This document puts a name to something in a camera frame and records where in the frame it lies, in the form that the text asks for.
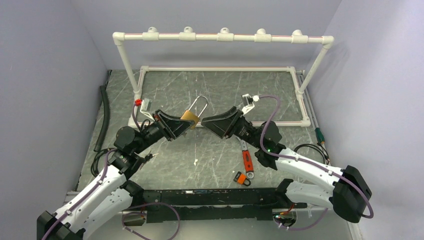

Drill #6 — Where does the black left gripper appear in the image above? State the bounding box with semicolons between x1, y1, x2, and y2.
133;109;195;154

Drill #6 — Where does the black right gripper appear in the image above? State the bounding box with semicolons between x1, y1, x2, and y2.
201;106;264;149

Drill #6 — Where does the brass padlock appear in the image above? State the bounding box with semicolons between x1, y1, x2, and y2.
180;95;209;130

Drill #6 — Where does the black key bunch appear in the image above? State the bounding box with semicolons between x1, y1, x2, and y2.
139;153;158;170

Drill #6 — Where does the small orange black padlock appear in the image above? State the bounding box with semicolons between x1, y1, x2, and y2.
233;171;251;187

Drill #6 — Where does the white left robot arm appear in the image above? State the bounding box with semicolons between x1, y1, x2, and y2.
36;110;196;240

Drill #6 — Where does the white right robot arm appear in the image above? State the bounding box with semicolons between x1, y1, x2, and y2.
201;107;374;223

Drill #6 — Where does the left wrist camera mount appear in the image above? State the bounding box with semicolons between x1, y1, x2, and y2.
134;98;154;120

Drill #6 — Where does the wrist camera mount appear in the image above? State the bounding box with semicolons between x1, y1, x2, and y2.
134;98;154;120
241;94;260;115

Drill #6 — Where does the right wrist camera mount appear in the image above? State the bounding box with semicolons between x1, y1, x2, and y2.
241;94;260;115

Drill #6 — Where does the red handled adjustable wrench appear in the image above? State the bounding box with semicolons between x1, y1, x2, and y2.
237;137;255;180

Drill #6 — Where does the black corrugated hose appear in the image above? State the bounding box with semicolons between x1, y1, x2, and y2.
93;70;113;153

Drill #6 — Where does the purple cable loop left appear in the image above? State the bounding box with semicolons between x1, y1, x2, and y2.
121;202;182;240

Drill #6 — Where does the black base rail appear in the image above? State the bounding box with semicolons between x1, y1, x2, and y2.
130;187;306;223

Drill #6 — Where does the white PVC pipe frame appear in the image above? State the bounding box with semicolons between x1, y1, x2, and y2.
112;26;335;129

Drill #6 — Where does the green handled screwdriver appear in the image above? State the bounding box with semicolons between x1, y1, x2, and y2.
314;127;325;146

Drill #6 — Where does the black coiled cable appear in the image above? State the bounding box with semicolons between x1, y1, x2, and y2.
293;143;330;163

